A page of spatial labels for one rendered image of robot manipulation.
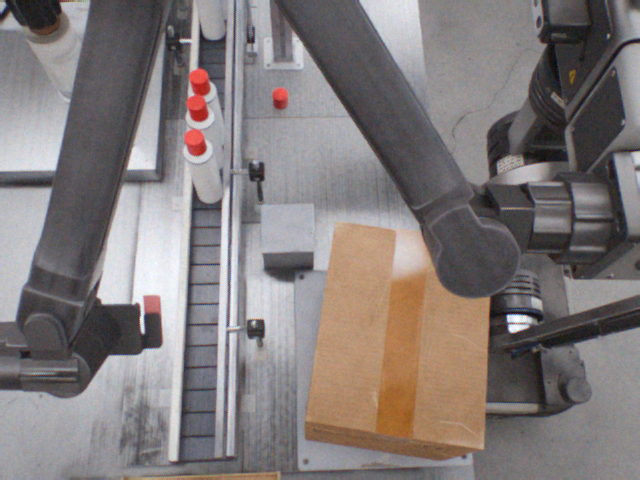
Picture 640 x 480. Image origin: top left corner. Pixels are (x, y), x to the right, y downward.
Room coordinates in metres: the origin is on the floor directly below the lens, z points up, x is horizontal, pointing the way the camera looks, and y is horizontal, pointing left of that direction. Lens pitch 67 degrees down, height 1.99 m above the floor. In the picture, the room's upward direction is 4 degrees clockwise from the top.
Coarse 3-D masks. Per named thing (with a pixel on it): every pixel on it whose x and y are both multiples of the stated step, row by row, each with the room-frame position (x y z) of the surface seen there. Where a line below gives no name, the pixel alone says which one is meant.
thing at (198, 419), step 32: (224, 64) 0.85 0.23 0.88; (224, 96) 0.77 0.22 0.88; (192, 224) 0.48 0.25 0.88; (192, 256) 0.41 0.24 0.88; (192, 288) 0.35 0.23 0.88; (192, 320) 0.29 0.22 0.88; (192, 352) 0.23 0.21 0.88; (192, 384) 0.17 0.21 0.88; (192, 416) 0.12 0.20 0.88; (192, 448) 0.07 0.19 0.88; (224, 448) 0.07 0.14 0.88
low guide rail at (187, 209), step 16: (192, 32) 0.90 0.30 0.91; (192, 48) 0.86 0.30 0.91; (192, 64) 0.82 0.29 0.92; (192, 192) 0.54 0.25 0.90; (176, 336) 0.25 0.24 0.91; (176, 352) 0.22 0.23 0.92; (176, 368) 0.19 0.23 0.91; (176, 384) 0.17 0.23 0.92; (176, 400) 0.14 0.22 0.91; (176, 416) 0.12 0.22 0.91; (176, 432) 0.09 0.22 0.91; (176, 448) 0.07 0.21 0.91
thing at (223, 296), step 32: (224, 128) 0.64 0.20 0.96; (224, 160) 0.57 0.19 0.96; (224, 192) 0.51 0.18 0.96; (224, 224) 0.44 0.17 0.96; (224, 256) 0.38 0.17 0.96; (224, 288) 0.33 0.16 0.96; (224, 320) 0.27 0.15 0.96; (224, 352) 0.22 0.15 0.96; (224, 384) 0.16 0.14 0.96; (224, 416) 0.12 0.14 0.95
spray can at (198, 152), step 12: (192, 132) 0.55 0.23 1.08; (192, 144) 0.53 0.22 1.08; (204, 144) 0.54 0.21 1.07; (192, 156) 0.53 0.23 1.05; (204, 156) 0.53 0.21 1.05; (192, 168) 0.52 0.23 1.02; (204, 168) 0.52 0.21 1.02; (216, 168) 0.54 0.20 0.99; (204, 180) 0.52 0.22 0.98; (216, 180) 0.53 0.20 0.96; (204, 192) 0.52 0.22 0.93; (216, 192) 0.53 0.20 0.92
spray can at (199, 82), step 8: (192, 72) 0.67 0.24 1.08; (200, 72) 0.68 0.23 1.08; (192, 80) 0.66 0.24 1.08; (200, 80) 0.66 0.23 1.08; (208, 80) 0.67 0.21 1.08; (192, 88) 0.66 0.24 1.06; (200, 88) 0.65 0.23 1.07; (208, 88) 0.66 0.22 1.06; (216, 88) 0.68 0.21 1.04; (208, 96) 0.65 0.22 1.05; (216, 96) 0.66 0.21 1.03; (208, 104) 0.65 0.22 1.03; (216, 104) 0.66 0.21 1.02; (216, 112) 0.65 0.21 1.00; (216, 120) 0.65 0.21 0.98
